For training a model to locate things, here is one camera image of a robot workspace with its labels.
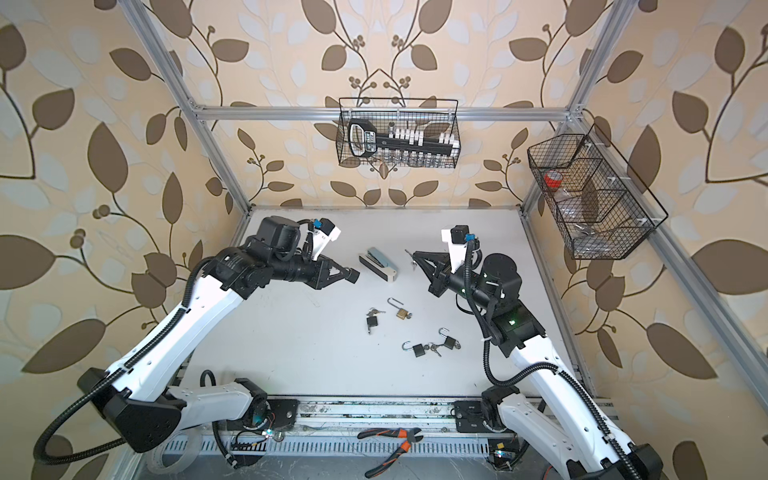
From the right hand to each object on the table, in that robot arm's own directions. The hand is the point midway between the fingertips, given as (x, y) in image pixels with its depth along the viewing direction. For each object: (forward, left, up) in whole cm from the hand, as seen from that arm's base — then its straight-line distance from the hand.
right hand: (417, 258), depth 65 cm
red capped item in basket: (+29, -43, -3) cm, 52 cm away
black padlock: (+1, +12, -33) cm, 36 cm away
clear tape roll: (-32, +61, -31) cm, 75 cm away
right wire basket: (+13, -47, +1) cm, 49 cm away
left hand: (0, +16, -4) cm, 16 cm away
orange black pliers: (-29, +3, -32) cm, 43 cm away
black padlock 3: (-7, -11, -33) cm, 35 cm away
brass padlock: (+2, +3, -32) cm, 32 cm away
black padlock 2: (-9, -1, -33) cm, 34 cm away
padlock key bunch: (+4, +12, -34) cm, 36 cm away
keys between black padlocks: (-8, -6, -34) cm, 35 cm away
